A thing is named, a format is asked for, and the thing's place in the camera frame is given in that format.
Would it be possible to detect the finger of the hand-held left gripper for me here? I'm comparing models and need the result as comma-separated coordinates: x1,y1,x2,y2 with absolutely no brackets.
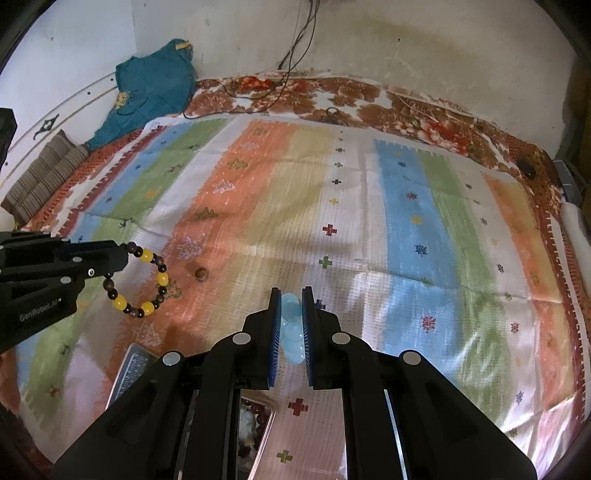
60,262,128,285
62,239,130,269

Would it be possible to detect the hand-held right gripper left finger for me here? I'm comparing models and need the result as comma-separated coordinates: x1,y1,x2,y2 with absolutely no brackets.
53,287,283,480

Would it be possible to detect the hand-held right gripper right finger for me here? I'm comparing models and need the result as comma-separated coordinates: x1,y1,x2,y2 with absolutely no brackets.
301,286,539,480

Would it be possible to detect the pale translucent bead bracelet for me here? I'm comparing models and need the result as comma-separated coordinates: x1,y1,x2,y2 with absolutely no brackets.
281,292,306,365

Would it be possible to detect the dark and yellow bead bracelet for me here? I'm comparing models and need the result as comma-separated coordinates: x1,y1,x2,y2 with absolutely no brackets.
102,241,171,319

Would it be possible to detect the red bead bracelet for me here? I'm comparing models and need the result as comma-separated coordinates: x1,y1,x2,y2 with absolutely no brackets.
239,399,275,462

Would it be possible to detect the silver metal tin box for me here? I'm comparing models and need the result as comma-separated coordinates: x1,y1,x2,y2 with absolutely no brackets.
105,342,278,480

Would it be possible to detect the grey folded cloth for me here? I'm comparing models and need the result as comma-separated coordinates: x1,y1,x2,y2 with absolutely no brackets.
1,130,89,222

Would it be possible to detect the striped colourful cloth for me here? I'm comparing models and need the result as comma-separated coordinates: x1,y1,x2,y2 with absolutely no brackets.
14,113,583,480

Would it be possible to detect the white bed headboard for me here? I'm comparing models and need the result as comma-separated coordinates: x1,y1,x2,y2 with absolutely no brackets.
0,69,121,195

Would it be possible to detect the teal garment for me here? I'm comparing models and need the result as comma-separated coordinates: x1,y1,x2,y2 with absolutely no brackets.
88,39,199,151

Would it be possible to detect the grey flat box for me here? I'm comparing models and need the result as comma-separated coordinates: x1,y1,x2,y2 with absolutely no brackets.
551,159,583,204

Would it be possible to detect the black cable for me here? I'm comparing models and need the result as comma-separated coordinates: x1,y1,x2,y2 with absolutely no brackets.
182,0,311,118
249,0,322,116

